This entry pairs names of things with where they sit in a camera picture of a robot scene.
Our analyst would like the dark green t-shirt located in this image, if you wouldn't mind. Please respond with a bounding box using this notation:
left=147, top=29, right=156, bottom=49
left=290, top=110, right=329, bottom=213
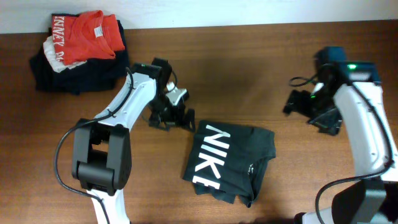
left=182, top=120, right=276, bottom=208

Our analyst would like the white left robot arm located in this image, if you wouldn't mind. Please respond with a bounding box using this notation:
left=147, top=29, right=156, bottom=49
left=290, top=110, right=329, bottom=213
left=72, top=58, right=195, bottom=223

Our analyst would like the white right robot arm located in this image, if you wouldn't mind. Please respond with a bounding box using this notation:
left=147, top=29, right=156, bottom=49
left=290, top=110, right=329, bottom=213
left=283, top=47, right=397, bottom=223

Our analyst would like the navy folded shirt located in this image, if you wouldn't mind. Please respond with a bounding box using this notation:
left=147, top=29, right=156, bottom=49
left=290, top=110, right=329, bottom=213
left=29, top=20, right=131, bottom=96

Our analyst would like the red folded shirt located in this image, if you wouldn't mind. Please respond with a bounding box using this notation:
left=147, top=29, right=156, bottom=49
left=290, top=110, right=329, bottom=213
left=52, top=10, right=125, bottom=65

